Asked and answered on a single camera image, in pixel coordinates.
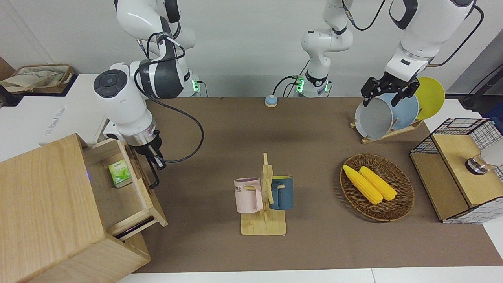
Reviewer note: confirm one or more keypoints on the black stand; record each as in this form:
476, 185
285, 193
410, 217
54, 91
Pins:
477, 98

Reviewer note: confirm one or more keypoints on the yellow corn cob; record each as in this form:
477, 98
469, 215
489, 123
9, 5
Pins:
361, 182
379, 184

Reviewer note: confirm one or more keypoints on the wooden cabinet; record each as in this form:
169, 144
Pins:
47, 204

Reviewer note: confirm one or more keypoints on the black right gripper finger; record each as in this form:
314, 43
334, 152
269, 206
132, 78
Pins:
155, 163
149, 159

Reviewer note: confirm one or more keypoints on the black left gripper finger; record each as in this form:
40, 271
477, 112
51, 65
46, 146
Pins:
369, 91
408, 92

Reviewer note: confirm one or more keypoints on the light wooden drawer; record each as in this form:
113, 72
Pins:
118, 204

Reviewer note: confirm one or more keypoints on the glass object silver base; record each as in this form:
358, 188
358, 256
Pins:
476, 165

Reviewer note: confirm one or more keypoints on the white toaster oven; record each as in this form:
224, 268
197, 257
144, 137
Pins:
78, 122

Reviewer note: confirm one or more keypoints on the yellow plate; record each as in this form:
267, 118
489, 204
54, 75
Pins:
432, 98

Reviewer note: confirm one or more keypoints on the grey plate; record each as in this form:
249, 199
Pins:
371, 120

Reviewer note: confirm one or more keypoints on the light blue plate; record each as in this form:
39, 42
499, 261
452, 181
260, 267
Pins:
406, 112

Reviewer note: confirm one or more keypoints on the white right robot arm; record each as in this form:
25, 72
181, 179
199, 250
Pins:
118, 106

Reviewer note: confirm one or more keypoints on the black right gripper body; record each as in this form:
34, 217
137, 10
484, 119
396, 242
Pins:
149, 147

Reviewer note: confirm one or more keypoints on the brown wicker basket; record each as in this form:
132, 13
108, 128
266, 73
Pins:
397, 208

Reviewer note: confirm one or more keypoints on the wooden plate rack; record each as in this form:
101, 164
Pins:
387, 134

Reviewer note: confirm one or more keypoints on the black drawer slide rail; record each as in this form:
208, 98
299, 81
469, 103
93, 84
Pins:
135, 227

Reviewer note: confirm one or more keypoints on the dark blue mug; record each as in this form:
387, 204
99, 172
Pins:
283, 194

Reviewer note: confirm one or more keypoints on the green tea box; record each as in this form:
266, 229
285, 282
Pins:
120, 173

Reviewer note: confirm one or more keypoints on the beige cloth bag basket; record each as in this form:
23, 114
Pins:
35, 76

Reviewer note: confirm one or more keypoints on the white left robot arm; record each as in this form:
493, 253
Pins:
420, 31

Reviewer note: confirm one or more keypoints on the wooden mug tree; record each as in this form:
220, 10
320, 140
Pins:
263, 226

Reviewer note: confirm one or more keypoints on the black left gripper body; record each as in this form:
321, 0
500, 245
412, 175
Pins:
391, 84

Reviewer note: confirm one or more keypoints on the blue round bell button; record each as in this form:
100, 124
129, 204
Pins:
271, 101

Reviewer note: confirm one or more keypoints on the pink mug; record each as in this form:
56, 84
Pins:
245, 196

